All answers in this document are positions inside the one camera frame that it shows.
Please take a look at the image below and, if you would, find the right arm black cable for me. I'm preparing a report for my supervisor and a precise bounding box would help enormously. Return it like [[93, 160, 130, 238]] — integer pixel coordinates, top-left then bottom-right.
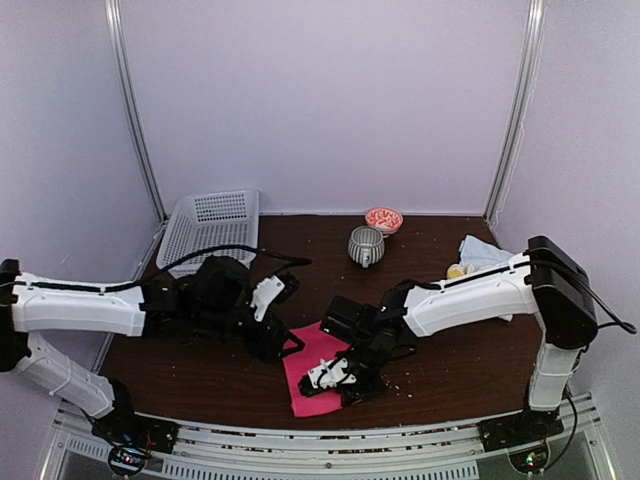
[[542, 259, 639, 474]]

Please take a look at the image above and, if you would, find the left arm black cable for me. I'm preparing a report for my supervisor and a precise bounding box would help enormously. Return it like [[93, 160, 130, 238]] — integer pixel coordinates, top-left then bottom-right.
[[144, 243, 314, 291]]

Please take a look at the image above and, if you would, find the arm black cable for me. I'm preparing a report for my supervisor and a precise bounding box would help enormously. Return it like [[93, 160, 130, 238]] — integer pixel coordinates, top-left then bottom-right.
[[144, 243, 314, 291], [542, 259, 639, 474]]

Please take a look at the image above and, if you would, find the white perforated plastic basket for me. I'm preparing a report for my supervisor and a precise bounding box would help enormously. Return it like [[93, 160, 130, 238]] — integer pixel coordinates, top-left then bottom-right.
[[156, 189, 259, 268]]

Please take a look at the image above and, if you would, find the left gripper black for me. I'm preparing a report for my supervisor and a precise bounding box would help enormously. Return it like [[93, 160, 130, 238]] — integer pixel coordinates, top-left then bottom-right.
[[194, 304, 305, 364]]

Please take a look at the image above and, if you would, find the red white patterned bowl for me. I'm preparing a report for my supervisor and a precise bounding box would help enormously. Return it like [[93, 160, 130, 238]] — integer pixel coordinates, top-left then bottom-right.
[[364, 207, 404, 236]]

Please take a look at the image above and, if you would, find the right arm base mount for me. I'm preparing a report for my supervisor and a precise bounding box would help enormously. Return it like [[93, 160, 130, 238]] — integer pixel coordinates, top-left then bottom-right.
[[477, 411, 564, 452]]

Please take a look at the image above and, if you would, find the light blue towel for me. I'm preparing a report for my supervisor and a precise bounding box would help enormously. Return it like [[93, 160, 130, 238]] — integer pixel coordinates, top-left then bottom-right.
[[459, 235, 514, 273]]

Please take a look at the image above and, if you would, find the aluminium front rail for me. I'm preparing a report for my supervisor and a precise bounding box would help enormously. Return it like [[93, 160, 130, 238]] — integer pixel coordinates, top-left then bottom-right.
[[37, 394, 616, 480]]

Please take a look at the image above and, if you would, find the yellow green patterned towel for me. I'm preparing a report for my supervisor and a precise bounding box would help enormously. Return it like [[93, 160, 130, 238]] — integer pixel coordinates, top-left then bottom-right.
[[446, 264, 476, 280]]

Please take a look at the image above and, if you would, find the pink microfibre towel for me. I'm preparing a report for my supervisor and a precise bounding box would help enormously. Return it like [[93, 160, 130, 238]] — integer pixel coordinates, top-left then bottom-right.
[[282, 320, 354, 419]]

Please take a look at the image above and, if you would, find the left aluminium corner post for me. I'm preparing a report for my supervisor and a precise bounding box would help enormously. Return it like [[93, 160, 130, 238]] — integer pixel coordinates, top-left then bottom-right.
[[104, 0, 168, 223]]

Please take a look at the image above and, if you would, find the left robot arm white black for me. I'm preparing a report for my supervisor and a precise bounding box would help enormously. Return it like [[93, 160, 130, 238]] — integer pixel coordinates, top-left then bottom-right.
[[1, 255, 305, 444]]

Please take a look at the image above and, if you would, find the right aluminium corner post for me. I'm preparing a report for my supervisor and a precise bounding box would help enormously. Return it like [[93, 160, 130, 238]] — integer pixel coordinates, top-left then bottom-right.
[[483, 0, 547, 228]]

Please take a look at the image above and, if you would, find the aluminium corner post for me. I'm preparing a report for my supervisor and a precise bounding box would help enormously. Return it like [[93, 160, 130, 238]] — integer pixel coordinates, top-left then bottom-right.
[[483, 0, 547, 228], [104, 0, 168, 223]]

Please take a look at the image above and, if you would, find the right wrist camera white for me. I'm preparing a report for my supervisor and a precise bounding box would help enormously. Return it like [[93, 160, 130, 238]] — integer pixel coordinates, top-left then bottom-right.
[[298, 357, 357, 397]]

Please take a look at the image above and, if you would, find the grey striped ceramic mug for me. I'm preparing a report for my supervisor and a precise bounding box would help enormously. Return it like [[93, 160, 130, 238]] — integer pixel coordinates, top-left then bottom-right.
[[347, 226, 385, 268]]

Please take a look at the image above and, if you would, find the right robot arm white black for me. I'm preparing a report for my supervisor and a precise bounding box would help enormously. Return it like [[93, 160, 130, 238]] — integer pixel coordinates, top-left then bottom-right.
[[299, 236, 598, 442]]

